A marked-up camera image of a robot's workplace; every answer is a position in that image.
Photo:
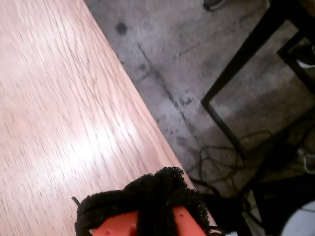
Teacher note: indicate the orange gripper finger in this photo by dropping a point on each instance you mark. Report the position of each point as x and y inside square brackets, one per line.
[110, 209]
[172, 191]

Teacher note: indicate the white round chair seat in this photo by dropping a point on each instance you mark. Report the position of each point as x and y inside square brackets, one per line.
[302, 218]

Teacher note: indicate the black shoe white sole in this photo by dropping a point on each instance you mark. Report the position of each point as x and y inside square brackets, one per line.
[305, 57]

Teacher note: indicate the dark shoe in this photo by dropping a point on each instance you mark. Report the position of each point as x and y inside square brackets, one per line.
[214, 3]

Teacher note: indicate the black metal frame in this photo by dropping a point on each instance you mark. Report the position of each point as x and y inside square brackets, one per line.
[241, 49]
[292, 64]

